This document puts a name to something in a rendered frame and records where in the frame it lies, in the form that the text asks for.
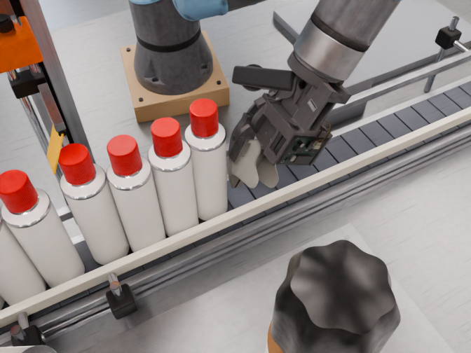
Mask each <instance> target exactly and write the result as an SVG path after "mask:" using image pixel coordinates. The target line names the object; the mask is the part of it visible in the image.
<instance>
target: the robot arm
mask: <svg viewBox="0 0 471 353"><path fill-rule="evenodd" d="M263 1H267V0H128V2H129V5H130V11H131V15H132V20H133V24H134V27H135V33H136V37H137V44H136V49H135V57H134V70H135V75H136V77H137V80H138V82H139V83H140V85H141V86H143V87H144V88H145V89H147V90H148V91H151V92H154V93H156V94H160V95H182V94H186V93H188V92H192V91H194V90H196V89H198V88H199V87H201V86H202V85H204V84H205V83H206V82H207V81H208V80H209V78H210V77H211V75H212V71H213V59H212V53H211V50H210V48H209V46H208V44H207V42H206V40H205V38H204V36H203V34H202V32H201V29H200V20H202V19H205V18H210V17H214V16H217V15H218V16H222V15H225V14H227V13H228V12H230V11H234V10H237V9H240V8H244V7H247V6H253V5H256V4H258V3H261V2H263ZM400 1H403V0H319V2H318V4H317V6H316V7H315V10H314V11H313V13H312V15H311V16H310V18H309V19H308V21H307V23H306V25H305V27H304V28H303V30H302V32H301V33H300V35H299V37H298V39H297V40H296V42H295V44H294V46H293V48H294V49H293V51H292V53H291V54H290V56H289V58H288V59H287V64H288V66H289V67H290V69H291V70H292V71H290V70H283V69H268V68H263V67H261V66H259V65H258V64H249V65H247V66H238V65H237V66H235V67H234V69H233V76H232V82H233V83H235V84H238V85H242V86H243V87H244V89H246V90H248V91H251V92H256V91H258V90H261V89H263V90H269V91H268V93H265V92H264V93H263V95H262V96H261V97H259V98H258V99H256V100H254V103H253V104H252V105H251V107H250V108H249V109H248V110H247V112H244V113H243V116H242V118H241V119H240V121H239V122H238V124H237V125H236V126H235V128H234V130H233V132H232V134H231V138H230V143H229V148H228V156H229V157H228V178H229V181H230V185H231V186H232V188H238V187H239V186H241V185H243V184H246V185H247V186H248V187H250V188H255V187H256V186H257V184H258V181H260V182H261V183H263V184H265V185H266V186H268V187H269V188H273V187H275V186H276V185H277V183H278V181H279V177H278V172H277V169H276V165H309V166H312V165H313V163H314V162H315V161H316V159H317V158H318V156H319V155H320V154H321V152H322V150H323V149H324V148H325V146H326V145H327V144H328V142H329V140H330V139H331V138H332V137H333V134H332V133H331V132H330V131H331V128H332V127H331V125H330V123H329V122H327V121H326V120H325V119H326V118H327V116H328V115H329V113H330V112H331V111H332V109H333V108H334V106H335V105H336V104H346V103H347V102H348V100H349V99H350V98H351V96H352V95H351V94H350V93H349V92H348V91H347V90H346V89H345V88H344V87H343V86H342V85H343V83H344V81H345V80H347V79H348V78H349V77H350V75H351V74H352V72H353V71H354V69H355V68H356V66H357V65H358V63H359V62H360V60H361V59H362V58H363V56H364V54H365V53H366V51H367V50H368V49H369V47H370V46H371V44H372V43H373V42H374V40H375V38H376V37H377V36H378V34H379V32H380V31H381V30H382V28H383V27H384V25H385V24H386V22H387V21H388V19H389V18H390V16H391V15H392V14H393V12H394V11H395V9H396V7H397V6H398V5H399V3H400ZM324 121H325V122H327V123H328V124H329V130H328V129H327V128H326V127H325V126H324V125H323V123H324ZM254 137H256V138H257V140H255V139H254Z"/></svg>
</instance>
